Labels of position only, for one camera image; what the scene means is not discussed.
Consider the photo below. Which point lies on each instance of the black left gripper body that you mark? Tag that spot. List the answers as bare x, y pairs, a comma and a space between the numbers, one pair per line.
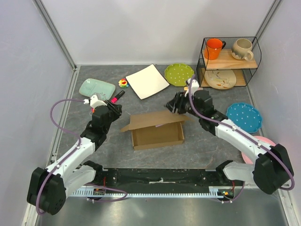
113, 117

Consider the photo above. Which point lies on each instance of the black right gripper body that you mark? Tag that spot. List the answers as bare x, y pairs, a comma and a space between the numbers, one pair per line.
200, 110

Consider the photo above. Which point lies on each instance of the brown cardboard box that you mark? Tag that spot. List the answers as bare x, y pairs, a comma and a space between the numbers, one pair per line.
146, 136

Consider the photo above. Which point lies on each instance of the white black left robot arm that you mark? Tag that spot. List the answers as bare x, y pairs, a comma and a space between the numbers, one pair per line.
50, 187

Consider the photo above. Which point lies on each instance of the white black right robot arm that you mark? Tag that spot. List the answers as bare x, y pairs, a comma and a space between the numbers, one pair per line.
270, 169

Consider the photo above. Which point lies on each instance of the pink black highlighter marker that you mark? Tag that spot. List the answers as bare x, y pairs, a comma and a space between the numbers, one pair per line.
117, 97

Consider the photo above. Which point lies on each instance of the colourful flower plush toy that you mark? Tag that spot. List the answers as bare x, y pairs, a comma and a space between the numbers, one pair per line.
123, 83

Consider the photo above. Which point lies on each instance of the cream floral oval plate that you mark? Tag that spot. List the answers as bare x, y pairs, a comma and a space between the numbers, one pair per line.
221, 79

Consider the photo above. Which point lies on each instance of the green polka dot plate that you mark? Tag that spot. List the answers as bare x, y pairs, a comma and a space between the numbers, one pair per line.
177, 74

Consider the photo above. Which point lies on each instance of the mint green rectangular tray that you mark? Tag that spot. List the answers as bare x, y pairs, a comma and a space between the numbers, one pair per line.
91, 86

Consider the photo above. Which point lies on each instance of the white square plate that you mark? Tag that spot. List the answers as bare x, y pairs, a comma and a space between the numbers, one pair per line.
147, 82

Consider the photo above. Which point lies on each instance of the blue polka dot plate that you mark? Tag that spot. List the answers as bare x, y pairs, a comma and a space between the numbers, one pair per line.
246, 116

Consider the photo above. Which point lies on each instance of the orange mug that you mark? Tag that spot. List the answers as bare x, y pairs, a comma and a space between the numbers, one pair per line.
213, 48

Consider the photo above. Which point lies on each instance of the beige ceramic mug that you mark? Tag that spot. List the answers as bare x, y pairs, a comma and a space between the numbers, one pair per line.
242, 50

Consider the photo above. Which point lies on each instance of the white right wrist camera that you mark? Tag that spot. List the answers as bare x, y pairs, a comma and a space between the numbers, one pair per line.
193, 86

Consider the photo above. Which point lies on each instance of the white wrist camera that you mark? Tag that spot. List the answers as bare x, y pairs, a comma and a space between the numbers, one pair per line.
193, 86
96, 101

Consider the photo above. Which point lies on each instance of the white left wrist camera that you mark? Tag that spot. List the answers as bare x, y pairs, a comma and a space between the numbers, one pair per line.
96, 101

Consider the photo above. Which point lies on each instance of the black wire wooden shelf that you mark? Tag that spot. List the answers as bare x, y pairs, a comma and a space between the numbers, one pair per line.
244, 70

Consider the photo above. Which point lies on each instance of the grey slotted cable duct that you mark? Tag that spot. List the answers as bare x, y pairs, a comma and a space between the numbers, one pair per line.
91, 192

